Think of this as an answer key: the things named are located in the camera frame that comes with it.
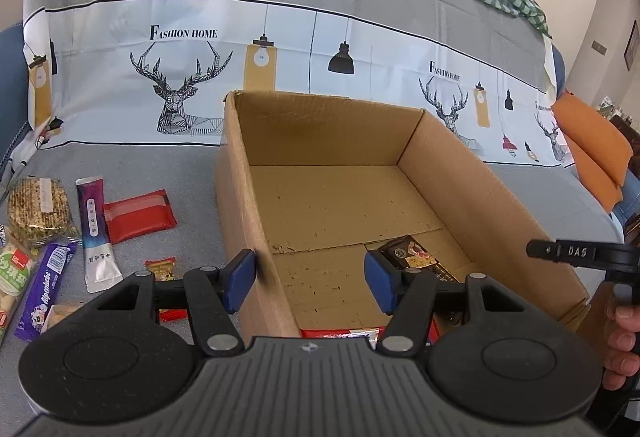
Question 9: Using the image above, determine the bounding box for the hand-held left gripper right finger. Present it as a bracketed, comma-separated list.
[364, 250, 534, 358]

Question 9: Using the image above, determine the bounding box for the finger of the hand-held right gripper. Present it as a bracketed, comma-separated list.
[526, 239, 640, 275]

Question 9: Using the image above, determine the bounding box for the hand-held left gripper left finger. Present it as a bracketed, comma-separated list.
[94, 248, 257, 358]

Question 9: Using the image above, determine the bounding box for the dark brown snack packet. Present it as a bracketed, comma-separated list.
[376, 235, 463, 286]

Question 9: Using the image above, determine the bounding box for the cardboard box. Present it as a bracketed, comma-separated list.
[214, 90, 592, 349]

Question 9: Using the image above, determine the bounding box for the round rice cracker pack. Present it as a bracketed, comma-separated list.
[6, 176, 82, 248]

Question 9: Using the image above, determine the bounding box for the person's right hand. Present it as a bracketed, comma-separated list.
[602, 288, 640, 394]

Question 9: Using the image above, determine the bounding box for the red white snack packet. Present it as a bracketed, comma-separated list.
[299, 321, 444, 349]

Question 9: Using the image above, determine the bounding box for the small orange snack packet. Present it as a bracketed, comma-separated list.
[144, 257, 178, 282]

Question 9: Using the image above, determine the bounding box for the orange cushion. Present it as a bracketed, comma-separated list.
[550, 89, 635, 214]

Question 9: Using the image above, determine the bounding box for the plain red snack packet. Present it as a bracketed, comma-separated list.
[102, 189, 179, 246]

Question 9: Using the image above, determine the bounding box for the dark cluttered furniture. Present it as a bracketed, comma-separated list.
[595, 94, 640, 130]

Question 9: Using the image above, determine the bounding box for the purple white snack packet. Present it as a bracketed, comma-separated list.
[75, 175, 125, 294]

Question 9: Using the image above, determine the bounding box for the beige snack packet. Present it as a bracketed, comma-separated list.
[42, 303, 86, 334]

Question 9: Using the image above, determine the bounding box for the purple candy bar packet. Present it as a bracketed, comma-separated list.
[14, 242, 79, 343]

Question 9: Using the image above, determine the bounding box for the green white cracker packet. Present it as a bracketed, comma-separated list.
[0, 224, 44, 349]

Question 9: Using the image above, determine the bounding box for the framed wall picture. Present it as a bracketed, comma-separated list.
[625, 19, 640, 72]

